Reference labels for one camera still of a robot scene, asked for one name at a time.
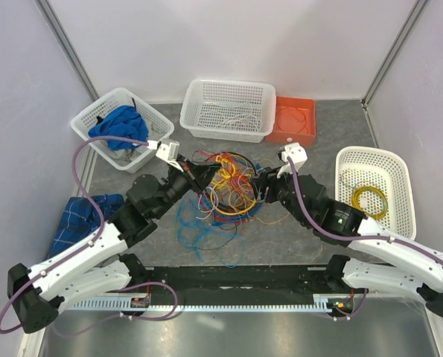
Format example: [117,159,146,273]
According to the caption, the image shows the white wires in basket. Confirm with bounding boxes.
[202,98,264,132]

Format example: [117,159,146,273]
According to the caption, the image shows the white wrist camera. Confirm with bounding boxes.
[147,138,183,171]
[276,142,307,179]

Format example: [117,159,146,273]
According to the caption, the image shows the thick red cable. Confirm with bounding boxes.
[204,167,252,224]

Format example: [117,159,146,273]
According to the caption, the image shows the thin white wire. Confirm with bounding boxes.
[187,185,226,224]

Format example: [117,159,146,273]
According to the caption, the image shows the yellow green wire coil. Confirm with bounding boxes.
[351,185,389,221]

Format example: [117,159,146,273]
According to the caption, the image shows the aluminium frame post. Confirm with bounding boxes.
[361,0,430,109]
[35,0,99,101]

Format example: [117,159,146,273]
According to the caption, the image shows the grey cloth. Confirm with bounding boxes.
[109,120,170,165]

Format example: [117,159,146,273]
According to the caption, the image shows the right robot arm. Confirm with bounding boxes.
[249,170,443,318]

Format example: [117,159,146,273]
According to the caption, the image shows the white perforated basket right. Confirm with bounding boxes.
[335,146,416,240]

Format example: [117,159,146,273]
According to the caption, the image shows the aluminium frame post right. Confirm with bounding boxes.
[361,0,430,109]

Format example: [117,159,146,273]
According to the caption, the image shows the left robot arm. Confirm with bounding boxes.
[6,156,220,334]

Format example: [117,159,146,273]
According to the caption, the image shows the white perforated basket left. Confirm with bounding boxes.
[71,88,174,173]

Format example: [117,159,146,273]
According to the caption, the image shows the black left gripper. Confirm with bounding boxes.
[153,154,222,219]

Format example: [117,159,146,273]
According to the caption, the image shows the thin brown wire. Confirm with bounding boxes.
[191,219,244,251]

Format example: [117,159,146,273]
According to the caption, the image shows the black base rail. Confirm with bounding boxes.
[127,263,367,308]

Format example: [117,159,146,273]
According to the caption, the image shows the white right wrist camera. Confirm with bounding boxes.
[276,142,307,179]

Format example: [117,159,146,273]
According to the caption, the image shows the blue plaid cloth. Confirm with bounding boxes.
[48,194,124,258]

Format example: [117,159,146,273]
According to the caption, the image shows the thick black cable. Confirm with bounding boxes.
[213,151,259,187]

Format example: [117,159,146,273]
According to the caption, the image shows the thin light blue wire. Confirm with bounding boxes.
[175,204,246,268]

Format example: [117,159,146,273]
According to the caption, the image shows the white perforated basket middle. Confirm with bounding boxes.
[179,80,276,144]

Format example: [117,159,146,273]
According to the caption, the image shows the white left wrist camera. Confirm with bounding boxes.
[147,138,183,171]

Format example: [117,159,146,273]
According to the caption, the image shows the thin red wire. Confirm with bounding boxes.
[193,148,267,220]

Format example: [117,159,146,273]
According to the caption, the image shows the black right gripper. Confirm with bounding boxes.
[246,161,310,228]

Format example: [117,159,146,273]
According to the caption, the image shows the slotted cable duct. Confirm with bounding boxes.
[69,289,334,312]

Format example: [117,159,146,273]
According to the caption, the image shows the white perforated basket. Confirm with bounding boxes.
[179,80,276,144]
[71,88,174,173]
[335,146,416,240]

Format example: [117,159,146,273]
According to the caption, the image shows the thin yellow wire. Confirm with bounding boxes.
[209,152,293,226]

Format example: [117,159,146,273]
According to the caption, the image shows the thick yellow cable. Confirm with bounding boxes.
[208,178,261,216]

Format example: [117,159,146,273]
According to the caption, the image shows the orange plastic tray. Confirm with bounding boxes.
[264,96,316,147]

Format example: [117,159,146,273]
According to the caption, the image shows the aluminium frame post left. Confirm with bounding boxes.
[35,0,99,101]

